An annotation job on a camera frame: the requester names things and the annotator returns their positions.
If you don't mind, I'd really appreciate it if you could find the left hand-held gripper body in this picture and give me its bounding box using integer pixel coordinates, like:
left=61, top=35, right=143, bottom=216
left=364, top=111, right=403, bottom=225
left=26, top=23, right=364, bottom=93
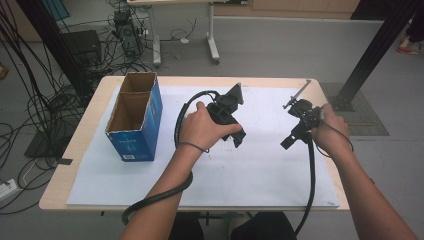
left=205, top=82, right=245, bottom=126

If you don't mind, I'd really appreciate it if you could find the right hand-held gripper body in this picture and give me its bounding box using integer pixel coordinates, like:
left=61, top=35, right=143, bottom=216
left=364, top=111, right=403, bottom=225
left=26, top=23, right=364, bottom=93
left=282, top=78, right=324, bottom=135

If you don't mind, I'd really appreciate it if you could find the blue cardboard box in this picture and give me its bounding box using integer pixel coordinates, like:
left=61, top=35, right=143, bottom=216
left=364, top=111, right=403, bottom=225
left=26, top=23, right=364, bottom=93
left=105, top=71, right=164, bottom=163

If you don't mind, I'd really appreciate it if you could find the person's left hand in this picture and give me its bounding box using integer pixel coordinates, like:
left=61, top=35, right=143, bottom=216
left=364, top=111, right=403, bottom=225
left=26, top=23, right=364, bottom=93
left=177, top=101, right=243, bottom=153

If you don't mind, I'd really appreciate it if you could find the person's right hand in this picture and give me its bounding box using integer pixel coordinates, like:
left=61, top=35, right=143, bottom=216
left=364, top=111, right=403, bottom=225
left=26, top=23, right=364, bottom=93
left=311, top=102, right=352, bottom=159

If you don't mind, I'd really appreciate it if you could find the black wrist band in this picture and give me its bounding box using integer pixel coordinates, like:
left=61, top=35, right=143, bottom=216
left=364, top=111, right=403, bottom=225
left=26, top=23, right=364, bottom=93
left=175, top=141, right=211, bottom=155

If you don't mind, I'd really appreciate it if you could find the grey grid floor mat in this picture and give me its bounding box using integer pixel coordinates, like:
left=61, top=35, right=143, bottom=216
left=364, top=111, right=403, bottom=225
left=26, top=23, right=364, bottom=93
left=319, top=82, right=390, bottom=137

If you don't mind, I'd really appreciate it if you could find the white rolling desk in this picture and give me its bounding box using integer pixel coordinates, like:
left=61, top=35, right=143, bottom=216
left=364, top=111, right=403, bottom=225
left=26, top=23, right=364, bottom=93
left=126, top=0, right=249, bottom=66

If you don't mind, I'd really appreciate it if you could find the person's right leg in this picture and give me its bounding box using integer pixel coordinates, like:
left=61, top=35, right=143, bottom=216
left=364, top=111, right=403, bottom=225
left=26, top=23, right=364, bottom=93
left=230, top=211, right=298, bottom=240

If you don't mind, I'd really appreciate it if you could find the person's leg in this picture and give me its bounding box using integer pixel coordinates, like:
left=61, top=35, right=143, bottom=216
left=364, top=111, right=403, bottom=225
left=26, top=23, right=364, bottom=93
left=404, top=2, right=424, bottom=44
left=230, top=211, right=298, bottom=240
left=168, top=212, right=205, bottom=240

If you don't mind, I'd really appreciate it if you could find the black metal stand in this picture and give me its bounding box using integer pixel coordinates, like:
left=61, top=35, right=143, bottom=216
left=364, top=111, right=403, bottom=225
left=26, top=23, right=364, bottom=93
left=329, top=0, right=424, bottom=112
left=15, top=0, right=93, bottom=99

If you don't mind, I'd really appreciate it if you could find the person's left leg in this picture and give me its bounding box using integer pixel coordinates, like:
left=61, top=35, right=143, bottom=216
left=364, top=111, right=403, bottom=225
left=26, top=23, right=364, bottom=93
left=168, top=212, right=205, bottom=240

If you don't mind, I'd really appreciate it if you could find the black equipment case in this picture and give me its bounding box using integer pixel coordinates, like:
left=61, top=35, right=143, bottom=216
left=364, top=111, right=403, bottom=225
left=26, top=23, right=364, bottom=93
left=61, top=29, right=103, bottom=68

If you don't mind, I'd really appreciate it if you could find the blue panel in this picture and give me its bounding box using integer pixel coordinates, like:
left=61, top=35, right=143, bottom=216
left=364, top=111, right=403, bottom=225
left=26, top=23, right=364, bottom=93
left=41, top=0, right=71, bottom=22

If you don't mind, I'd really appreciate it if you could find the white power strip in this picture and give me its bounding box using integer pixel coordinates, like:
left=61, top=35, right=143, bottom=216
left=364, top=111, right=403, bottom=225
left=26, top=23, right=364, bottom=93
left=0, top=178, right=20, bottom=202

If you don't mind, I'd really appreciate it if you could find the thick black corrugated cable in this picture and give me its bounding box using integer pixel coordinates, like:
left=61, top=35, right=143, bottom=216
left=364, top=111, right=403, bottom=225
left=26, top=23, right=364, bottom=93
left=294, top=131, right=317, bottom=236
left=121, top=89, right=221, bottom=226

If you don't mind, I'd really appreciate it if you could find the thin black wire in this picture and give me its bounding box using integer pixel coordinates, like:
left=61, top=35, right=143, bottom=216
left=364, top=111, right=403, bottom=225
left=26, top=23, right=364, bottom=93
left=314, top=118, right=355, bottom=159

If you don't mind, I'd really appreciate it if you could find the black flat base plate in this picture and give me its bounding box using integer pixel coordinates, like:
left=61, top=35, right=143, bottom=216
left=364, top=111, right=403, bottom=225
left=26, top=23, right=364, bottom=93
left=24, top=124, right=73, bottom=160

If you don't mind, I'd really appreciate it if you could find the tangle of black floor cables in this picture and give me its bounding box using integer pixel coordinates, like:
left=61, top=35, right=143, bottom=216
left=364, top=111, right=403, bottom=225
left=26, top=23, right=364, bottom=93
left=0, top=0, right=155, bottom=215

